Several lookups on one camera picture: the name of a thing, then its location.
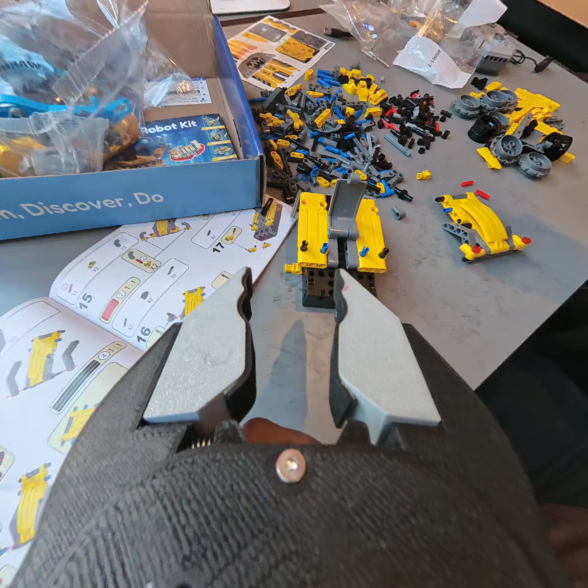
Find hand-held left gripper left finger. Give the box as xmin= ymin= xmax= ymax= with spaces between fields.
xmin=143 ymin=268 xmax=256 ymax=432

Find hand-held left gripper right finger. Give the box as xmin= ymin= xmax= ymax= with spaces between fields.
xmin=328 ymin=269 xmax=443 ymax=432

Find yellow and black brick assembly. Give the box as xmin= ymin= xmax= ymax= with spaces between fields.
xmin=283 ymin=175 xmax=390 ymax=308

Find yellow curved brick assembly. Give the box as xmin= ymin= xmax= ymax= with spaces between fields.
xmin=436 ymin=191 xmax=532 ymax=262

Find pile of small brick parts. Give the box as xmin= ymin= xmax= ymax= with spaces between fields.
xmin=248 ymin=65 xmax=453 ymax=205

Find grey desk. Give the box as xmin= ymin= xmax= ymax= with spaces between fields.
xmin=0 ymin=9 xmax=588 ymax=446

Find instruction booklet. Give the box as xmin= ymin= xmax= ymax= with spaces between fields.
xmin=0 ymin=196 xmax=299 ymax=579

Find blue cardboard kit box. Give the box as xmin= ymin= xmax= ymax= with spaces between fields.
xmin=0 ymin=0 xmax=267 ymax=241

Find pile of wheels and tires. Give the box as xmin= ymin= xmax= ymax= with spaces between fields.
xmin=450 ymin=86 xmax=575 ymax=181

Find pile of yellow beam parts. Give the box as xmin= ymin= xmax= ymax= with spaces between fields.
xmin=472 ymin=81 xmax=578 ymax=171

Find small metal rod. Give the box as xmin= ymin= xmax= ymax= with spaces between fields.
xmin=361 ymin=46 xmax=391 ymax=70

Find clear bags of brick parts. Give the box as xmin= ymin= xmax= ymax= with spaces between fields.
xmin=0 ymin=0 xmax=189 ymax=180

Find grey motor block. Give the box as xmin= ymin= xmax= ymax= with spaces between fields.
xmin=475 ymin=44 xmax=517 ymax=76

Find sticker sheet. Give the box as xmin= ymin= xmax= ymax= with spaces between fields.
xmin=225 ymin=16 xmax=336 ymax=91

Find clear plastic bag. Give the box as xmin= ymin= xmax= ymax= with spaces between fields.
xmin=322 ymin=0 xmax=506 ymax=56

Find white stand base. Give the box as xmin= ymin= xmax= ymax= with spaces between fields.
xmin=210 ymin=0 xmax=290 ymax=15

